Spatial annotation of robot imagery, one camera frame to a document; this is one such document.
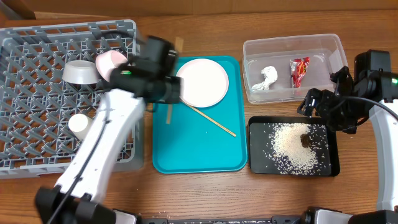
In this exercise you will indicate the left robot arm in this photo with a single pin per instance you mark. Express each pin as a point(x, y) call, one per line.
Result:
point(78, 194)

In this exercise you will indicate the white round plate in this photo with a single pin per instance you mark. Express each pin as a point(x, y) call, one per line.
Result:
point(204, 82)

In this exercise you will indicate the grey dish rack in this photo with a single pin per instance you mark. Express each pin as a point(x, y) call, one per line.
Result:
point(36, 103)

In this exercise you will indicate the black waste tray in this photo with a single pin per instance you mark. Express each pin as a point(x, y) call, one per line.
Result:
point(258, 136)

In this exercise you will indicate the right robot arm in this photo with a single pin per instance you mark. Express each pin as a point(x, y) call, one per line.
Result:
point(369, 94)

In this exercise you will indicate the brown food scrap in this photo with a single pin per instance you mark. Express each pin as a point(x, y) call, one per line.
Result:
point(305, 140)

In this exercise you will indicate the wooden chopstick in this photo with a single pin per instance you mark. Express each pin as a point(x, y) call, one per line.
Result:
point(211, 120)
point(169, 113)

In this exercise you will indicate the teal plastic tray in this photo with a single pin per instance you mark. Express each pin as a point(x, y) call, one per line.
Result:
point(191, 143)

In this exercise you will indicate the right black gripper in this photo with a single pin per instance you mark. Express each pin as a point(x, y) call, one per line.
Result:
point(325, 100)

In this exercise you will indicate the rice pile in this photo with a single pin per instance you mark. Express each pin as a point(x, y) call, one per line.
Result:
point(289, 157)

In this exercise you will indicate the clear plastic bin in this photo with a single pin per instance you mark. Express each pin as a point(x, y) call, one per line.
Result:
point(284, 68)

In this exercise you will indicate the red snack wrapper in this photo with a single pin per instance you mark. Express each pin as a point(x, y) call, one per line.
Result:
point(298, 68)

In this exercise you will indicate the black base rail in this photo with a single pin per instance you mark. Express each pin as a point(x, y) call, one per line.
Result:
point(233, 220)

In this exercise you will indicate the white paper cup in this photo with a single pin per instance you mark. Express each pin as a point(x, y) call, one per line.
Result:
point(79, 124)

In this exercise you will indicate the white tissue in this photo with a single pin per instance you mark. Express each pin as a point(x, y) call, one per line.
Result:
point(270, 77)

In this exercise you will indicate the pink bowl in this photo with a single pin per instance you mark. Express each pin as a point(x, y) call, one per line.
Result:
point(108, 61)

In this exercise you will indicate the grey bowl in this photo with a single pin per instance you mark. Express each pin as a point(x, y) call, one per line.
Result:
point(80, 72)

